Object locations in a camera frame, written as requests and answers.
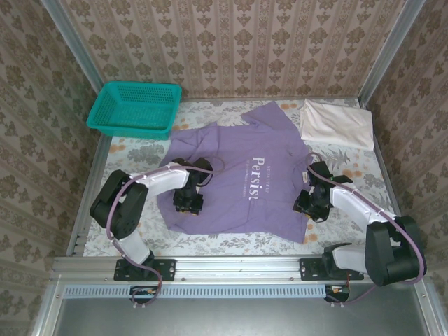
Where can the grey metal sheet panel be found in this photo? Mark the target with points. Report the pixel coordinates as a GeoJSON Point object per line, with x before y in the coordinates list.
{"type": "Point", "coordinates": [227, 318]}

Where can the floral patterned table cover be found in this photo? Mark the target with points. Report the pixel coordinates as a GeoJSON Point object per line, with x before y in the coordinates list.
{"type": "Point", "coordinates": [210, 245]}

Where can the left black and white robot arm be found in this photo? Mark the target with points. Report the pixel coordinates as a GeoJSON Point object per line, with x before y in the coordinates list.
{"type": "Point", "coordinates": [161, 180]}

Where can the teal plastic mesh basket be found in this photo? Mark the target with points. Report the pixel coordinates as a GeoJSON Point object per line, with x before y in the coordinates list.
{"type": "Point", "coordinates": [140, 112]}

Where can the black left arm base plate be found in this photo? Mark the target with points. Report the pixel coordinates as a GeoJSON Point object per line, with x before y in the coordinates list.
{"type": "Point", "coordinates": [164, 269]}

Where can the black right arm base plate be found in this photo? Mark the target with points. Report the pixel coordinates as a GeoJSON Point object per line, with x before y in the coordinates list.
{"type": "Point", "coordinates": [308, 269]}

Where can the aluminium table side rail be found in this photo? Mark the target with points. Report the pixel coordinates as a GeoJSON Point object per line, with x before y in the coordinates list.
{"type": "Point", "coordinates": [80, 231]}
{"type": "Point", "coordinates": [384, 164]}

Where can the white folded t-shirt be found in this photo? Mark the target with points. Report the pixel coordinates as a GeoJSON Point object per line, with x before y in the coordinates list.
{"type": "Point", "coordinates": [336, 122]}

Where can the right black and white robot arm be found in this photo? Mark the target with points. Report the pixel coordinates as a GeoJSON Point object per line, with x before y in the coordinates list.
{"type": "Point", "coordinates": [350, 203]}

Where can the aluminium lower frame bar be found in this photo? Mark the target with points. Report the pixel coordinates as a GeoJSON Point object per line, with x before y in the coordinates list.
{"type": "Point", "coordinates": [428, 311]}
{"type": "Point", "coordinates": [47, 311]}

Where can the aluminium frame post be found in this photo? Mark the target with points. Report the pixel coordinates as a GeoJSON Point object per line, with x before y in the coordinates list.
{"type": "Point", "coordinates": [79, 52]}
{"type": "Point", "coordinates": [388, 52]}

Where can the purple printed t-shirt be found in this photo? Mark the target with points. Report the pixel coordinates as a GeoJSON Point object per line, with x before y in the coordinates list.
{"type": "Point", "coordinates": [231, 196]}

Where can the long aluminium mounting rail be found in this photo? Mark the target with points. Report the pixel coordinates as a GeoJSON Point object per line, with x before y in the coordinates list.
{"type": "Point", "coordinates": [238, 269]}

